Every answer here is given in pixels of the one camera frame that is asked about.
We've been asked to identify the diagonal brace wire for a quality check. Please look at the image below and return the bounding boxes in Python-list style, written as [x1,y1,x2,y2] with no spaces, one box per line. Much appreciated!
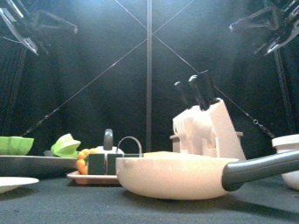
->
[22,0,196,137]

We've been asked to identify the black-handled toy knife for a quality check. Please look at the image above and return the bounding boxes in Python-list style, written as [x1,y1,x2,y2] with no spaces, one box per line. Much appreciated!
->
[172,80,192,109]
[197,69,221,106]
[188,74,210,112]

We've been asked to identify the white kettle grey handle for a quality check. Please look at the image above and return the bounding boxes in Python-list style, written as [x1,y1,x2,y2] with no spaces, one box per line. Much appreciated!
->
[94,128,126,156]

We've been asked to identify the white plate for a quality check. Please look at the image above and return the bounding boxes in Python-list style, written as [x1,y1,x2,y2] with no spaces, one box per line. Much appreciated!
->
[0,176,41,195]

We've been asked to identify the vertical metal frame pole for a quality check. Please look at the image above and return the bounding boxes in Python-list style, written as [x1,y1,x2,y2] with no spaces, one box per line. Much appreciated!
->
[144,0,154,153]

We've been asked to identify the green toy bowl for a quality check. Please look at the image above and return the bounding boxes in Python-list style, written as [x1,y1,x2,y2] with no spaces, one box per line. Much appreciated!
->
[0,136,34,157]

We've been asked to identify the pink plastic tray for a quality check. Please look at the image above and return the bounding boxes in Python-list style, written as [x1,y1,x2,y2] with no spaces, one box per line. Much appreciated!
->
[65,170,121,186]

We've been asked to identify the white pan grey handle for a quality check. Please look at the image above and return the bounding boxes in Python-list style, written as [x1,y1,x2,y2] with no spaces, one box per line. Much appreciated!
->
[114,149,299,201]

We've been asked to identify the white toy knife block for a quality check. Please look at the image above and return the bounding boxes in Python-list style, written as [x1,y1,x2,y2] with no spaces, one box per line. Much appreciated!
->
[172,98,248,162]

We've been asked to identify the white pot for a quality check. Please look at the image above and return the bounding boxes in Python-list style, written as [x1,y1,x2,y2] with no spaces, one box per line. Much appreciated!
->
[270,133,299,192]

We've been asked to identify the grey metal tray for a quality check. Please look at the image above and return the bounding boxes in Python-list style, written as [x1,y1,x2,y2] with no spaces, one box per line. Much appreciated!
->
[0,153,79,179]

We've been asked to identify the dark vertical frame post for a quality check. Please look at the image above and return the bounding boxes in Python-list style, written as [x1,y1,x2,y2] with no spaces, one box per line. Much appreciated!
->
[273,48,296,136]

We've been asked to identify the seaweed-wrapped sushi piece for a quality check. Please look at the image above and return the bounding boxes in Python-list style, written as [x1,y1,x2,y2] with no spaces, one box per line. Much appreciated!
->
[86,152,107,176]
[106,152,126,176]

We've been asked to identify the metal wire handle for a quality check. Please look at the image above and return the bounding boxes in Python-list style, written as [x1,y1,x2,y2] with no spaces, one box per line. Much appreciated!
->
[114,136,144,156]

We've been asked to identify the diagonal wire with turnbuckle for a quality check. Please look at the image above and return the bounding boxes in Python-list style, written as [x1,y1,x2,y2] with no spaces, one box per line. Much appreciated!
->
[113,0,276,138]

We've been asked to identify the pale yellow toy food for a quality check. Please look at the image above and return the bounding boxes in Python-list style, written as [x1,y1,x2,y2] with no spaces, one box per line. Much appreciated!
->
[142,150,184,159]

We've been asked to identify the orange beaded ring toy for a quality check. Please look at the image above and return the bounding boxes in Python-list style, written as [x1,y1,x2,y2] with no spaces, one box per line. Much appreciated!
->
[74,147,99,176]

